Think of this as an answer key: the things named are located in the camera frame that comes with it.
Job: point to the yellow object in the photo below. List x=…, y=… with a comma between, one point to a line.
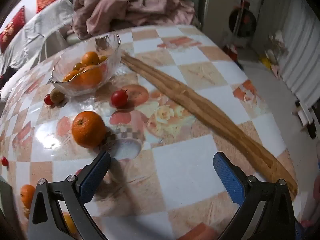
x=266, y=62

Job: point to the clear glass bowl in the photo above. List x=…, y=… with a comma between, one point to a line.
x=110, y=42

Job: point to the small mandarin orange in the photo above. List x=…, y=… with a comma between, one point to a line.
x=90, y=58

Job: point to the mandarin orange with stem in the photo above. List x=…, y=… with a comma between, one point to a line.
x=27, y=193

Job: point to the long wooden stick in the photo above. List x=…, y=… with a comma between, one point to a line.
x=200, y=105

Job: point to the large mandarin orange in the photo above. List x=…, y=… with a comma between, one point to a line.
x=91, y=76

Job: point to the yellow cherry tomato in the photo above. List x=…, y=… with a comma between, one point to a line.
x=70, y=76
x=78, y=66
x=102, y=59

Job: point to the white ribbed panel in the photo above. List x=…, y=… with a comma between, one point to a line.
x=300, y=42

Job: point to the pink blanket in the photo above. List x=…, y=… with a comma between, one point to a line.
x=125, y=7

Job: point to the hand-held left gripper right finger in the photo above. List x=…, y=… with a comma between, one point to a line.
x=228, y=180

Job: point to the round dark pan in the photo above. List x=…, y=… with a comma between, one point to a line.
x=242, y=22

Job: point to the white fuzzy cloth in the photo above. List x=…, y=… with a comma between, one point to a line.
x=10, y=87

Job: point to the brown longan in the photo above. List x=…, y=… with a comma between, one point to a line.
x=57, y=95

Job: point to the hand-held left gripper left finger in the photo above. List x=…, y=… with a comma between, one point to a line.
x=92, y=177

